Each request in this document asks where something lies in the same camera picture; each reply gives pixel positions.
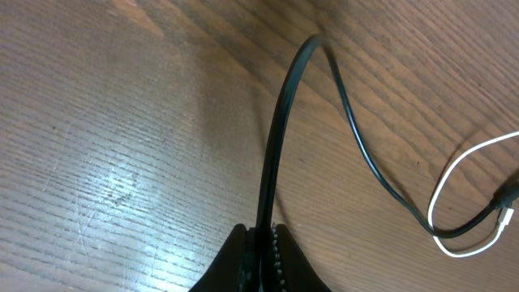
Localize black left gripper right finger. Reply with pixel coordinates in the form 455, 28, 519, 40
261, 224, 331, 292

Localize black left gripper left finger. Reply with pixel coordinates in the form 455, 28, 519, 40
190, 224, 260, 292

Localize white usb cable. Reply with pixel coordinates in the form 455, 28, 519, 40
426, 130, 519, 259

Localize black usb cable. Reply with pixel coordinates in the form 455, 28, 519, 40
254, 34, 519, 292

